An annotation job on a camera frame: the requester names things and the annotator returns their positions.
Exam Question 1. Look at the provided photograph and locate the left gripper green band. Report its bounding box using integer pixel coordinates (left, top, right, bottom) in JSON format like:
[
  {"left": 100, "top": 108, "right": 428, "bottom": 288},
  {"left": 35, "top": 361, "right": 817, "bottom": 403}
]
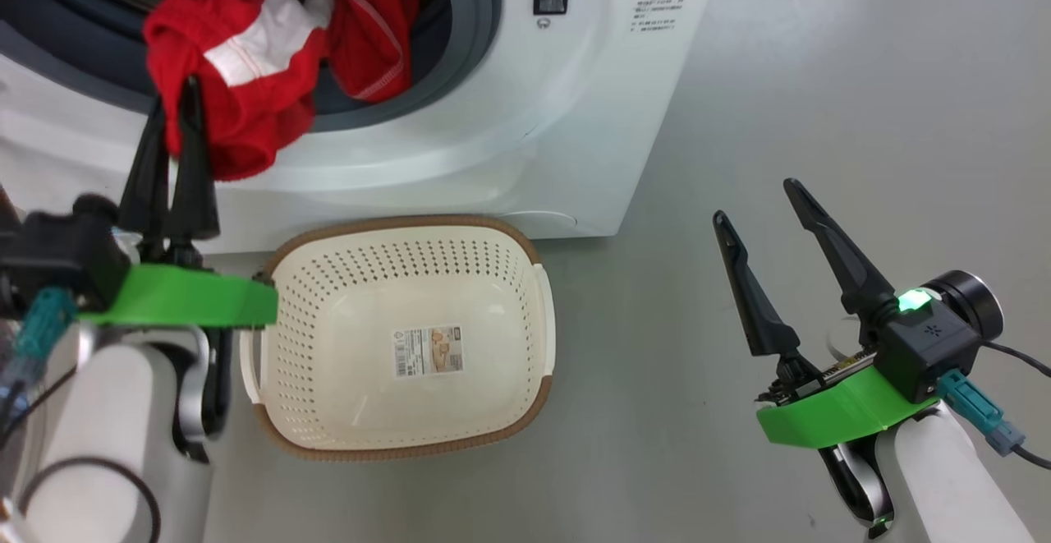
[{"left": 76, "top": 75, "right": 279, "bottom": 330}]

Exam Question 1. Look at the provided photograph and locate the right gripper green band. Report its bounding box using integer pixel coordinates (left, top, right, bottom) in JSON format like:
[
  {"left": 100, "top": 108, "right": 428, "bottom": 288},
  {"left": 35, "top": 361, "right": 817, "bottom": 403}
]
[{"left": 712, "top": 178, "right": 939, "bottom": 450}]

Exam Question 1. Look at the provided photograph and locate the red garment with white stripe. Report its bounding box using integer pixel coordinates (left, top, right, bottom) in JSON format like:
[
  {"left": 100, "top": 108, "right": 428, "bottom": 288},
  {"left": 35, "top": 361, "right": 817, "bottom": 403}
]
[{"left": 142, "top": 0, "right": 448, "bottom": 182}]

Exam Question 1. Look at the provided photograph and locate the cream perforated laundry basket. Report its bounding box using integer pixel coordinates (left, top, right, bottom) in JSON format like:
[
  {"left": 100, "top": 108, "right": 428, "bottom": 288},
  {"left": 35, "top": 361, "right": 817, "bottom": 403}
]
[{"left": 240, "top": 214, "right": 557, "bottom": 462}]

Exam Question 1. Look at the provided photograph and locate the white front-load washing machine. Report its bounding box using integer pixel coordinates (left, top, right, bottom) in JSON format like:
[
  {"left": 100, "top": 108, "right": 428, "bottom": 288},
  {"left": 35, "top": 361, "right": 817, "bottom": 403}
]
[{"left": 0, "top": 0, "right": 727, "bottom": 255}]

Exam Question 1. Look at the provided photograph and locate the paper label in basket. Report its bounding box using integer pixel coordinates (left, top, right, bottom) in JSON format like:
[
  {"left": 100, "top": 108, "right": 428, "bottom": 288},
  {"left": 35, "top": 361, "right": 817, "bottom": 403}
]
[{"left": 392, "top": 325, "right": 465, "bottom": 378}]

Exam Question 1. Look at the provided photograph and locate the teal cable connector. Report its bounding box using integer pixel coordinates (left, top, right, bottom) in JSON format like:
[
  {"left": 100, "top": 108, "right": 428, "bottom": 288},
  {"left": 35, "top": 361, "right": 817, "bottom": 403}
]
[
  {"left": 939, "top": 369, "right": 1027, "bottom": 456},
  {"left": 12, "top": 287, "right": 79, "bottom": 363}
]

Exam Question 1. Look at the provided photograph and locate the thin black camera cable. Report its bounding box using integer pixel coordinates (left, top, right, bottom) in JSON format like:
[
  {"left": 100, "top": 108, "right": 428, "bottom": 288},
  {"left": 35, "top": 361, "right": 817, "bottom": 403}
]
[{"left": 981, "top": 340, "right": 1051, "bottom": 380}]

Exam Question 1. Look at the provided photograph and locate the thin black cable loop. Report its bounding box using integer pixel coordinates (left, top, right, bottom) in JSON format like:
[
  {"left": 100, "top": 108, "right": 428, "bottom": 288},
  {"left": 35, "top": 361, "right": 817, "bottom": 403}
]
[{"left": 18, "top": 457, "right": 161, "bottom": 543}]

